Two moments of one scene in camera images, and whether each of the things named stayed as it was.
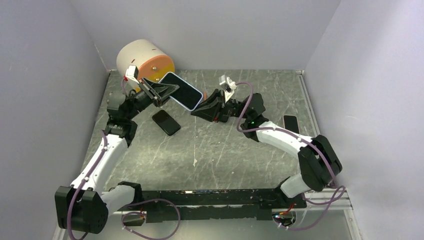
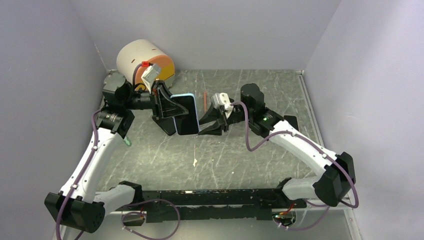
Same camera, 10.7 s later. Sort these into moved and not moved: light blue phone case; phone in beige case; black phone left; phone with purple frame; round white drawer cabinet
Moved: light blue phone case; phone with purple frame
Not moved: black phone left; round white drawer cabinet; phone in beige case
